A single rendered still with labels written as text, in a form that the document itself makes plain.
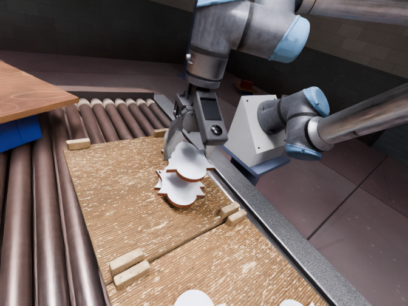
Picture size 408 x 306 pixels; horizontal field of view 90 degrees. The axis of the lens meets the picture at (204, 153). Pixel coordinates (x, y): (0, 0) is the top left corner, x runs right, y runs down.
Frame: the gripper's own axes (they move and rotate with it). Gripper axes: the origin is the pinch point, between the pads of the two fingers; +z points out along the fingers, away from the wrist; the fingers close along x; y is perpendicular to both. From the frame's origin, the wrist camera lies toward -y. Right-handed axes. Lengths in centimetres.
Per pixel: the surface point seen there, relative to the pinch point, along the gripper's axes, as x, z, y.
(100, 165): 20.3, 10.9, 11.6
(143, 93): 3, 10, 66
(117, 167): 16.0, 10.9, 10.3
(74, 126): 29.6, 12.6, 35.1
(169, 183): 3.6, 7.4, -0.7
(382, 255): -198, 105, -12
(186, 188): -0.4, 7.4, -2.8
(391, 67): -428, -27, 207
